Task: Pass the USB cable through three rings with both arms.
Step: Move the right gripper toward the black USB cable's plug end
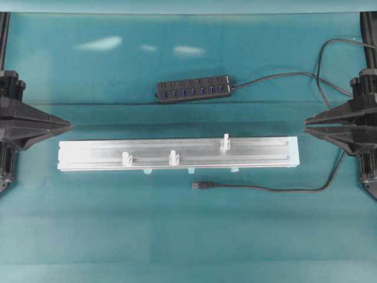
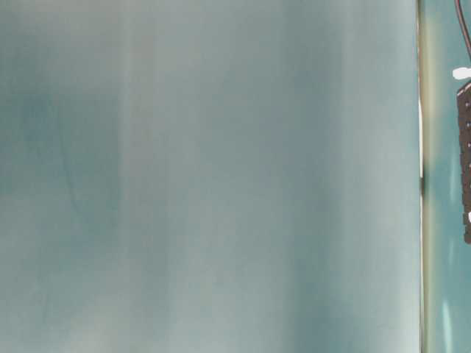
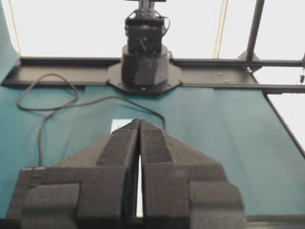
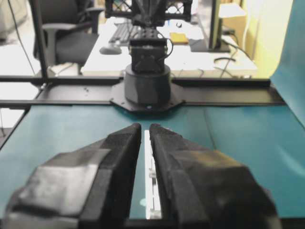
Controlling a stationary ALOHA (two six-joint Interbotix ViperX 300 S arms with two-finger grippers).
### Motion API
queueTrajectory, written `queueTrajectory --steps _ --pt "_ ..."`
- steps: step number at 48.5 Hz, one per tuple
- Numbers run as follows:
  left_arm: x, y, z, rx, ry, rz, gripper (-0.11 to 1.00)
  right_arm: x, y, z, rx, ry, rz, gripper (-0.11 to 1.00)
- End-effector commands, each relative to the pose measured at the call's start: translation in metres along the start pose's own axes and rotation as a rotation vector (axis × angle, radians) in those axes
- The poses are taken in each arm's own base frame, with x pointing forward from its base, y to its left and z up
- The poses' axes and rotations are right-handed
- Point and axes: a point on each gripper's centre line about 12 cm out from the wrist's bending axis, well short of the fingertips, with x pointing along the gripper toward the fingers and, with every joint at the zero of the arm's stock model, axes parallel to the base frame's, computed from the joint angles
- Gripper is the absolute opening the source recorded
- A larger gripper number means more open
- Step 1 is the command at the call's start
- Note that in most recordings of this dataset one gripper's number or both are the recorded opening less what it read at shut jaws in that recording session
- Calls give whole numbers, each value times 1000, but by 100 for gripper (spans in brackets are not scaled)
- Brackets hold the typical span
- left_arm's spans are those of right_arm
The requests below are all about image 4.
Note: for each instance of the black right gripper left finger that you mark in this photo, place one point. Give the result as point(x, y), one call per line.
point(88, 188)

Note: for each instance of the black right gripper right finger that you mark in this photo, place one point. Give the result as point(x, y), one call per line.
point(201, 188)

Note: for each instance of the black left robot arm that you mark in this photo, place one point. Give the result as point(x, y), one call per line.
point(147, 78)

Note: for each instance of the white office desk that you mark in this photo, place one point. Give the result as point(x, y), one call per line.
point(182, 61)

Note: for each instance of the grey computer mouse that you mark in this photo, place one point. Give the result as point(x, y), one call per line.
point(110, 50)

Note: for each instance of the yellow sticky note pad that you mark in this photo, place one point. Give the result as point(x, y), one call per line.
point(178, 38)

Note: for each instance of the black computer keyboard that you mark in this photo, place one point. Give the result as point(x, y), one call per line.
point(124, 31)

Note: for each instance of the black office chair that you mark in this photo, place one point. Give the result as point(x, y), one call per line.
point(70, 30)

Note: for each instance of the black computer monitor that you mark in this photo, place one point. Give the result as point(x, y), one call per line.
point(206, 15)

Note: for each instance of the silver aluminium extrusion rail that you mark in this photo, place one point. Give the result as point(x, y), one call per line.
point(153, 206)

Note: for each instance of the black frame crossbar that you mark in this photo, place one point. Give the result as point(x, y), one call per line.
point(110, 91)

